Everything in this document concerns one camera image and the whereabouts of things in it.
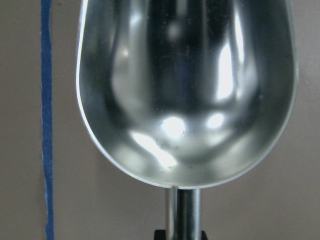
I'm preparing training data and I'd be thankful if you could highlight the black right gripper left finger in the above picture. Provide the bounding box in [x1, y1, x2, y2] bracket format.
[153, 229, 166, 240]

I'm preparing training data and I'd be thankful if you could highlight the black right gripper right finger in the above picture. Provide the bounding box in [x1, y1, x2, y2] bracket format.
[200, 230, 208, 240]

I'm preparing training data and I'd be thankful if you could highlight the silver metal ice scoop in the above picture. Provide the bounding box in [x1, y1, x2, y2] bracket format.
[76, 0, 298, 240]

